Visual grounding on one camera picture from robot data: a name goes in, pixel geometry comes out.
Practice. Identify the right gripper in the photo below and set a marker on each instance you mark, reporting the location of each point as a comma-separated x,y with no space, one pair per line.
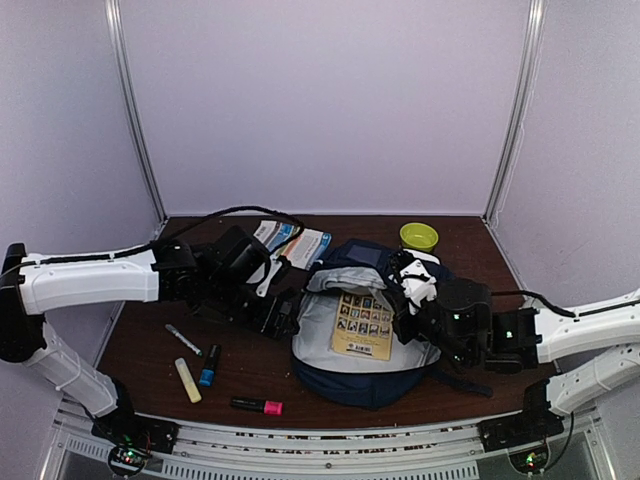
404,332

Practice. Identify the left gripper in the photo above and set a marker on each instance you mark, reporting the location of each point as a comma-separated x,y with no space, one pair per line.
275,330

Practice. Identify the tan picture booklet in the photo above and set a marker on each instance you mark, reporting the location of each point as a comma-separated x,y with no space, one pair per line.
362,328

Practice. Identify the white colourful brochure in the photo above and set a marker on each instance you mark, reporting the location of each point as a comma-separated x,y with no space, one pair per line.
301,252

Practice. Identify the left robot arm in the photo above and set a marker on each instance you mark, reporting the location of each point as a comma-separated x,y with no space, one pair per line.
230,276

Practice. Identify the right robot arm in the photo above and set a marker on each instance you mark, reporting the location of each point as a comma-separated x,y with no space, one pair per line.
457,317

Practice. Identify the silver grey marker pen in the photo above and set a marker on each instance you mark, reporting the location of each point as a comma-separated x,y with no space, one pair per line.
184,340

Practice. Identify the green bowl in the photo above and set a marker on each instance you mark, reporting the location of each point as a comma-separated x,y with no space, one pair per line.
419,236

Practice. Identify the pink highlighter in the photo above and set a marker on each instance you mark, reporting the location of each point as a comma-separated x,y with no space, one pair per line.
266,407

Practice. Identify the blue highlighter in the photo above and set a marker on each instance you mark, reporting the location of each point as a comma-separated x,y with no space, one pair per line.
208,371

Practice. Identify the yellow highlighter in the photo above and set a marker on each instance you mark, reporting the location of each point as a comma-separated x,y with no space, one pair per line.
187,380

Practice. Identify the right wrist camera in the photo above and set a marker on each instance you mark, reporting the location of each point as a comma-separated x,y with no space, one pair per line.
409,271

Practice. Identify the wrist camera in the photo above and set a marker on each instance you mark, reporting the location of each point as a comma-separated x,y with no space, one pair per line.
409,271
265,275

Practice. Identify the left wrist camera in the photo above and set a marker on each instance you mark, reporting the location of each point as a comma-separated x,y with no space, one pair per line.
265,275

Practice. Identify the aluminium front rail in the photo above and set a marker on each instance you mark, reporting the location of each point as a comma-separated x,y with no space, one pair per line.
446,450

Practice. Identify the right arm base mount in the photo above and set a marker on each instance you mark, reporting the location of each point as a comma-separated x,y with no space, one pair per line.
518,429

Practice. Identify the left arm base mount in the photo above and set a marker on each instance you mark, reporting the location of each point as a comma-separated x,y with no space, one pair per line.
148,435

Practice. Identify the right aluminium post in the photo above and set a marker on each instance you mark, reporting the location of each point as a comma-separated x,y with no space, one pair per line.
522,96

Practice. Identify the aluminium post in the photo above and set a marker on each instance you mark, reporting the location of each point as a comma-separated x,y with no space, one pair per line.
522,96
119,47

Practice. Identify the left aluminium post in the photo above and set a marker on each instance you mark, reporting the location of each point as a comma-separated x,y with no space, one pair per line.
119,47

